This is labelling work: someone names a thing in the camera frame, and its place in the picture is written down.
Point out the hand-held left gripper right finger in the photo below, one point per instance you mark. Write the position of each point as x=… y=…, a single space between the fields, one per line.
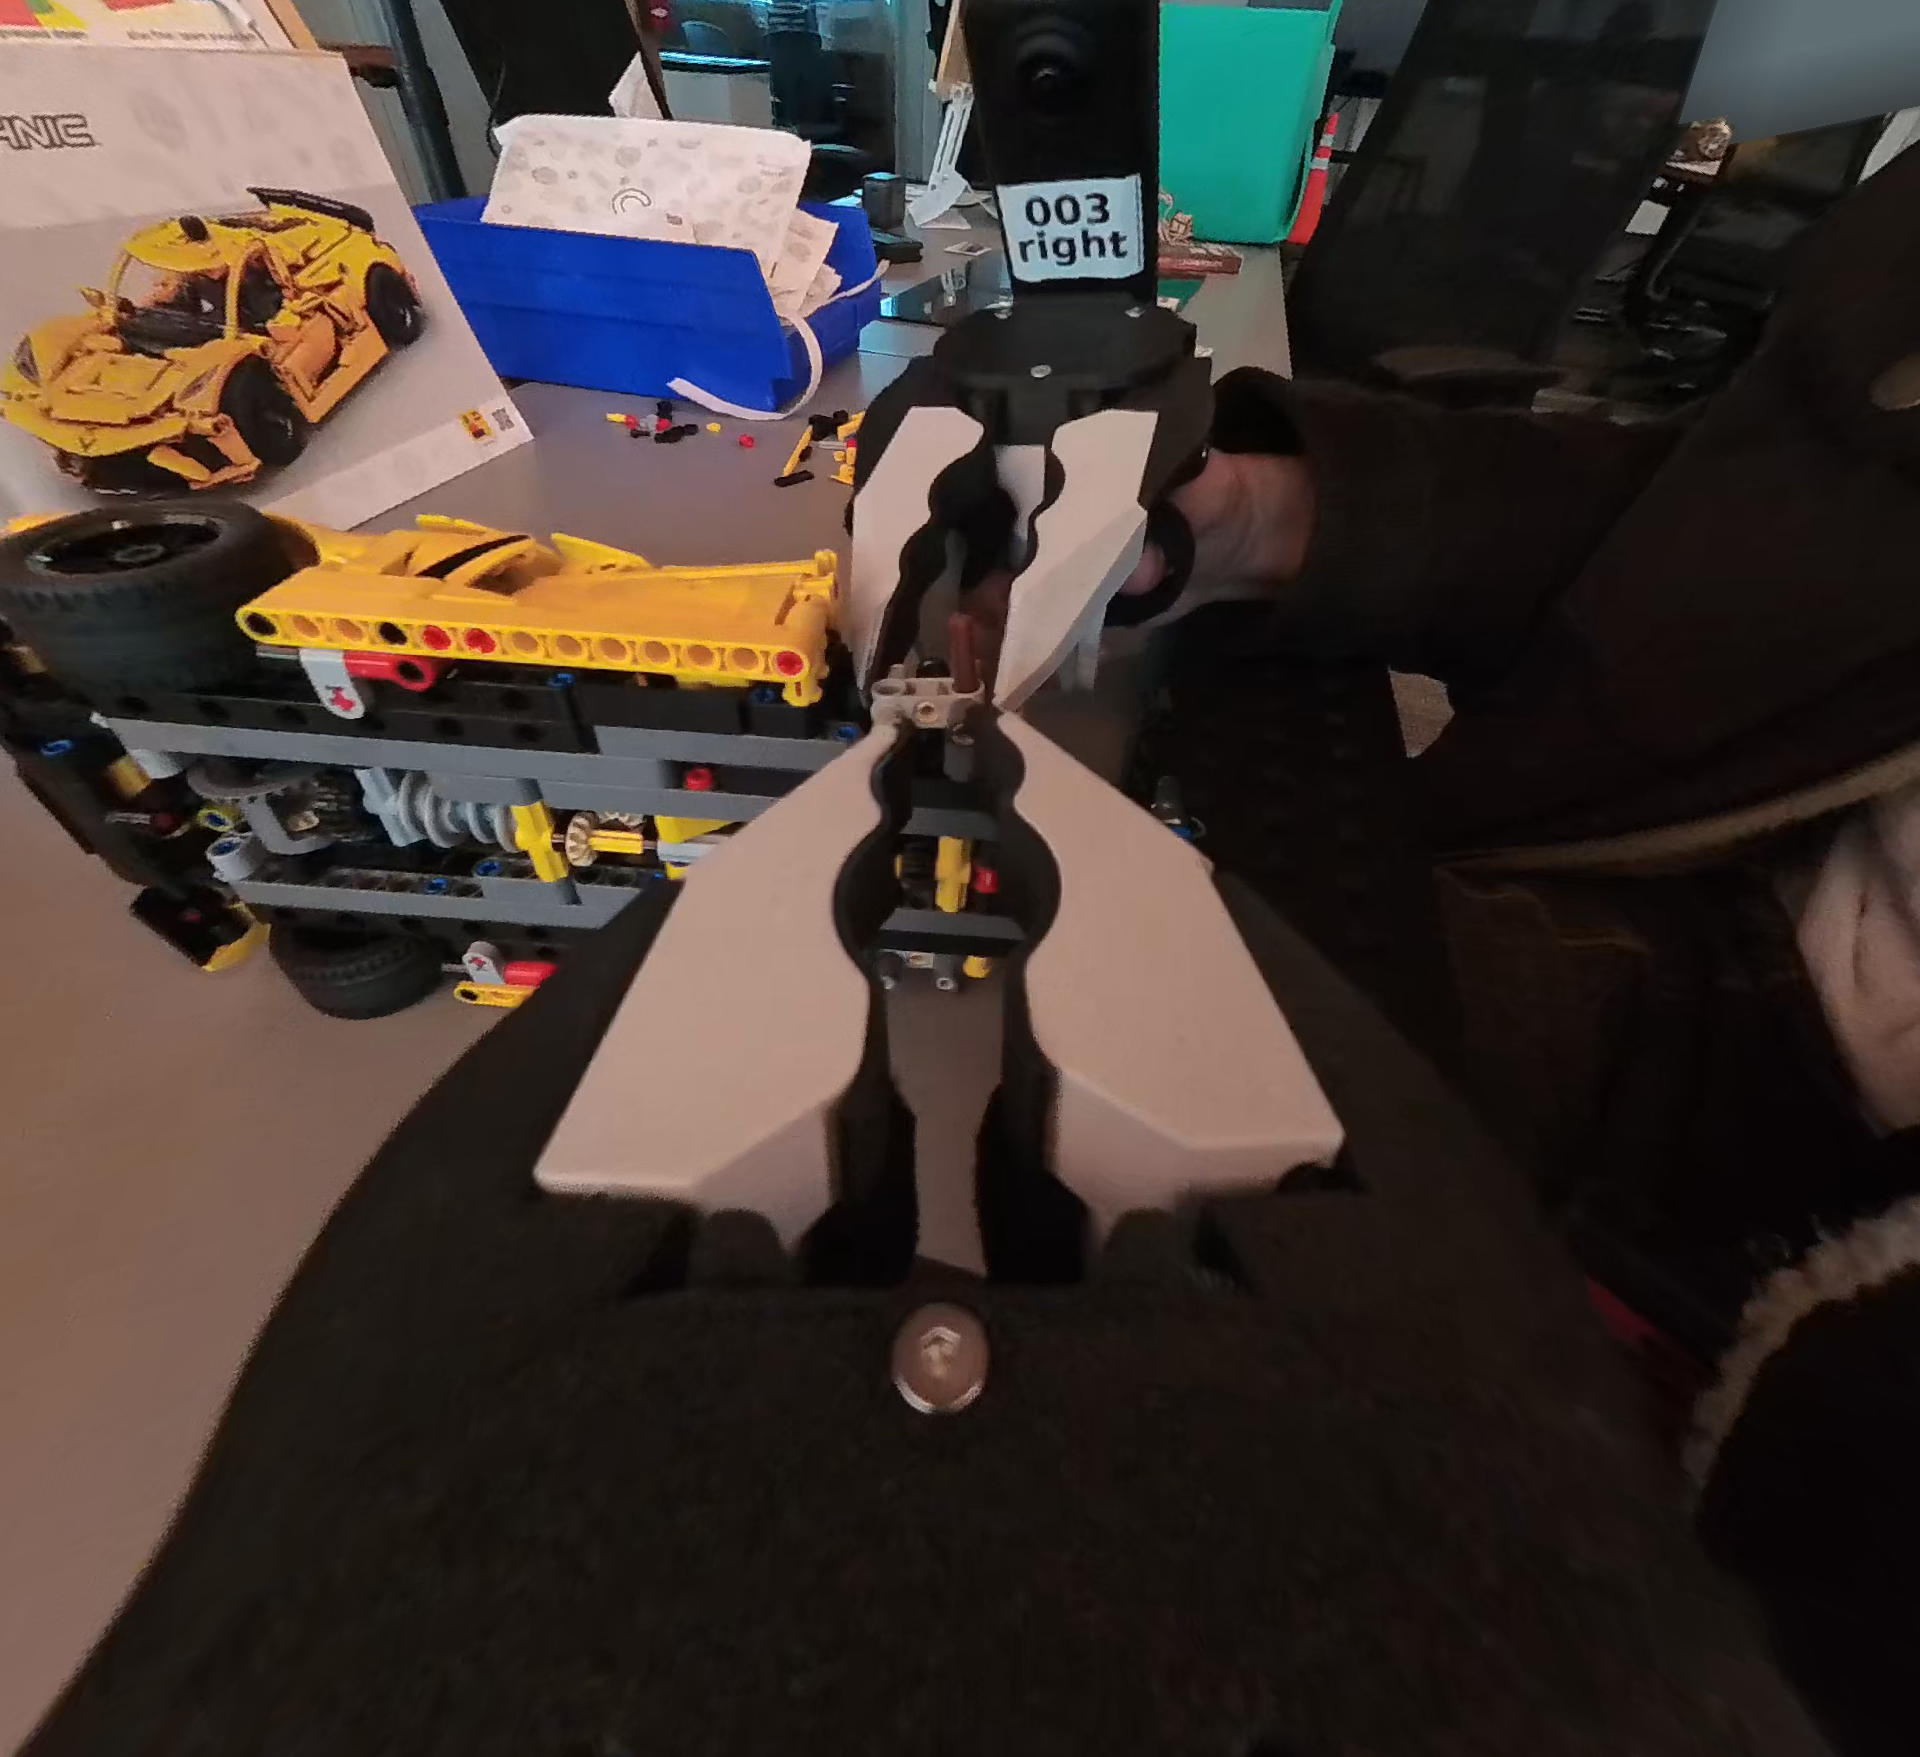
x=1187 y=1024

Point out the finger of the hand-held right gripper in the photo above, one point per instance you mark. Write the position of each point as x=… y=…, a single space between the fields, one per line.
x=1088 y=497
x=902 y=497

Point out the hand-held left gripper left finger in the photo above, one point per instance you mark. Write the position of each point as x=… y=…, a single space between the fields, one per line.
x=722 y=1039

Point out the brown toy brick axle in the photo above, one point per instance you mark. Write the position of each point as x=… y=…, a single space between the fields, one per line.
x=969 y=654

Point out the grey black brick chassis module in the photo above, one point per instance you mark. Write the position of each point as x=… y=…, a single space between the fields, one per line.
x=949 y=872

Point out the yellow toy brick car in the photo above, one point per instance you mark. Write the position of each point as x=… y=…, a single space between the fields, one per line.
x=600 y=602

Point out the person's right forearm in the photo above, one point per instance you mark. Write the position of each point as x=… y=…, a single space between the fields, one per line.
x=1501 y=560

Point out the grey desk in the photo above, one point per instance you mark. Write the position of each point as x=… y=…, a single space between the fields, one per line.
x=182 y=1113

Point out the person's right hand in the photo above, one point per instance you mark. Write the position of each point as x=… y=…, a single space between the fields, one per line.
x=1254 y=528

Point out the yellow loose brick pile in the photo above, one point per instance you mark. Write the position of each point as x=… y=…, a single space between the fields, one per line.
x=818 y=436

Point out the teal container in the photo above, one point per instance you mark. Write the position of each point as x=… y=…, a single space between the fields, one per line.
x=1244 y=109

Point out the scattered small brick pieces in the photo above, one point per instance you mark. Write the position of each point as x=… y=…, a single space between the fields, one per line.
x=660 y=422

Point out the brown wooden model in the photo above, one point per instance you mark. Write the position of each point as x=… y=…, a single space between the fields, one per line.
x=1200 y=256

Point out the black perforated seat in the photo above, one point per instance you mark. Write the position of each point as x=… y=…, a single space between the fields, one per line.
x=1290 y=769

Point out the orange white traffic cone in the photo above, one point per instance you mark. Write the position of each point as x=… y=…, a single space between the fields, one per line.
x=1316 y=191

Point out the white printed paper bag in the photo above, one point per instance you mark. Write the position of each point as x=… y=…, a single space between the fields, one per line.
x=645 y=175

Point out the white instruction booklet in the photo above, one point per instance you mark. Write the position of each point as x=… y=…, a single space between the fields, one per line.
x=301 y=213

